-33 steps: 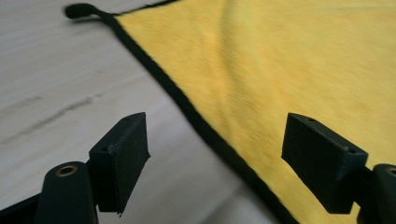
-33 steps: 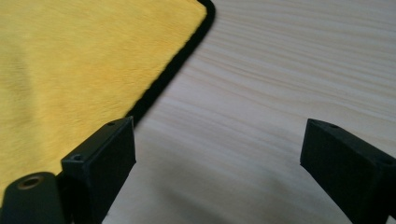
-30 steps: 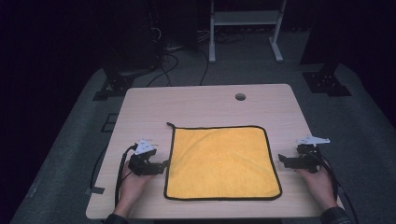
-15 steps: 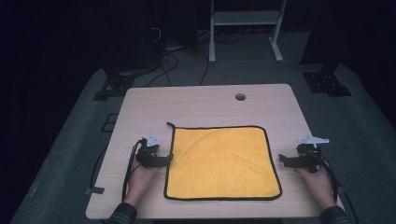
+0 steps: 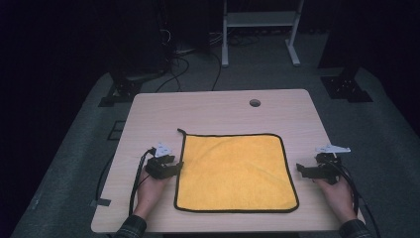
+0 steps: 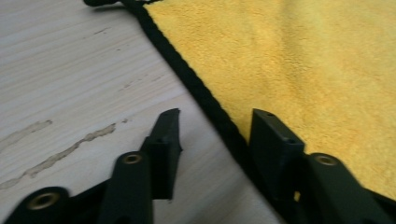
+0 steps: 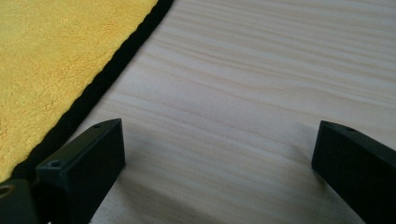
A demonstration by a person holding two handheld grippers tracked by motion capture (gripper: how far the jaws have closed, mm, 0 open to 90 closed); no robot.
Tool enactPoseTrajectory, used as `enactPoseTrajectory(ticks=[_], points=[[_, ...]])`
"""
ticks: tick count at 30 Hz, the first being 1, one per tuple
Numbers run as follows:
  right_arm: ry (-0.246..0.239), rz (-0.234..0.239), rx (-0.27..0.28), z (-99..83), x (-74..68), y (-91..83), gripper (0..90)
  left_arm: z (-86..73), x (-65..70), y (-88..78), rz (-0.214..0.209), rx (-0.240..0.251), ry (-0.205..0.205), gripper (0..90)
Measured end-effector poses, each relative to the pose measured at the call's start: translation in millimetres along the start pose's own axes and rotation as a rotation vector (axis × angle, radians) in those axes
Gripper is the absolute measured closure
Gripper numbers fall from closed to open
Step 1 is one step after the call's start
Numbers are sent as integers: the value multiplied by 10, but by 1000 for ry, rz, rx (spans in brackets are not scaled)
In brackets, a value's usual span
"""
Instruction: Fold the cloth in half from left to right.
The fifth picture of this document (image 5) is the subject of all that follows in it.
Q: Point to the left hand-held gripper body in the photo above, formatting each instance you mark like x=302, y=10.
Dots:
x=158, y=168

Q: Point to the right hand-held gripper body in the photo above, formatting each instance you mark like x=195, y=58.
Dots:
x=328, y=167

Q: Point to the yellow and dark grey cloth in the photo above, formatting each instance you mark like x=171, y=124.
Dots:
x=236, y=172

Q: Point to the person's left hand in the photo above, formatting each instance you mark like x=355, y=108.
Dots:
x=150, y=193

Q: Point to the person's right hand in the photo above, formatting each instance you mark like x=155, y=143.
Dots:
x=338, y=198

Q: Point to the grey tape strip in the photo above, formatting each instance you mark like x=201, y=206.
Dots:
x=102, y=202

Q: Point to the black stand base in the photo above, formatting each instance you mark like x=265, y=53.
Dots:
x=345, y=87
x=124, y=91

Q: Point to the white metal stand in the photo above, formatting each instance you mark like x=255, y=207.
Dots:
x=261, y=19

